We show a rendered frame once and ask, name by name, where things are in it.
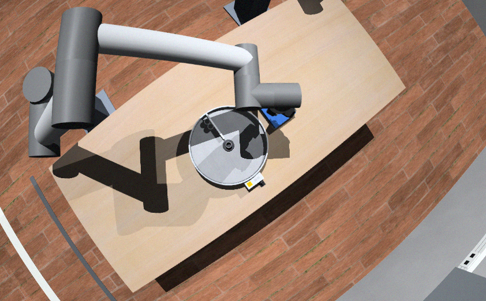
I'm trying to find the blue open-top crate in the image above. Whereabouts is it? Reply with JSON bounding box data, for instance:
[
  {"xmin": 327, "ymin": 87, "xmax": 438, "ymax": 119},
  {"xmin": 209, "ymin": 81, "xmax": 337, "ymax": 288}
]
[{"xmin": 260, "ymin": 108, "xmax": 289, "ymax": 128}]

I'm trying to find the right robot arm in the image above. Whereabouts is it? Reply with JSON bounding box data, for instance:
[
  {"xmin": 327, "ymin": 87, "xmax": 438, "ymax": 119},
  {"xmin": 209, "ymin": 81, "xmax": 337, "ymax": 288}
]
[{"xmin": 23, "ymin": 7, "xmax": 302, "ymax": 158}]

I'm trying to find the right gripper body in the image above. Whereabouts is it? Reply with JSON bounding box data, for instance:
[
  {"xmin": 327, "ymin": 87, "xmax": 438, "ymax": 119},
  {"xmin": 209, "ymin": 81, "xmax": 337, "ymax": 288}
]
[{"xmin": 266, "ymin": 108, "xmax": 296, "ymax": 118}]

